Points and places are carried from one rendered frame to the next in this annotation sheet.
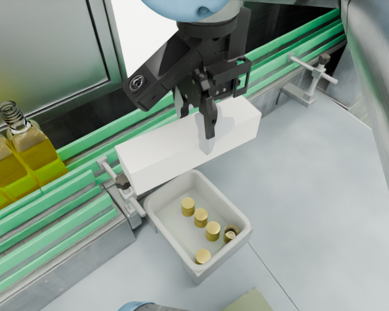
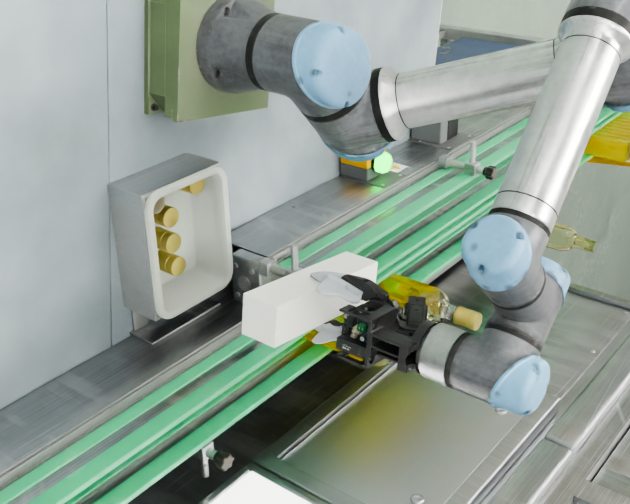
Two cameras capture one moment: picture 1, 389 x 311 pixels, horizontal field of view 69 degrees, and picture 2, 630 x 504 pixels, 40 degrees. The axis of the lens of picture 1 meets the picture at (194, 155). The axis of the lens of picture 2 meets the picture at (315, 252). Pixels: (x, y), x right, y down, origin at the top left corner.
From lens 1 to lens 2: 1.18 m
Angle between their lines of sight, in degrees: 68
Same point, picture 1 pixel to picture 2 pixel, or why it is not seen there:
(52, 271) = (325, 222)
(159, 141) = not seen: hidden behind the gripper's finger
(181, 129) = (335, 304)
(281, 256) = (82, 142)
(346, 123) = not seen: outside the picture
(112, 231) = (278, 247)
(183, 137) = not seen: hidden behind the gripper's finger
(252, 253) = (112, 164)
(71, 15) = (376, 490)
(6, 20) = (425, 459)
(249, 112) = (284, 311)
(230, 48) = (392, 331)
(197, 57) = (415, 320)
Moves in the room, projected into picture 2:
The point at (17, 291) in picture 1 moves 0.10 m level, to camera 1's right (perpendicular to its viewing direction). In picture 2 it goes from (346, 213) to (321, 195)
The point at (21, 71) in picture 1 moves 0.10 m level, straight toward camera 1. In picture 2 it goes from (383, 431) to (387, 383)
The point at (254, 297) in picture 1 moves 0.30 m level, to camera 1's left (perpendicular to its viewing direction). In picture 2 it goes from (185, 112) to (286, 180)
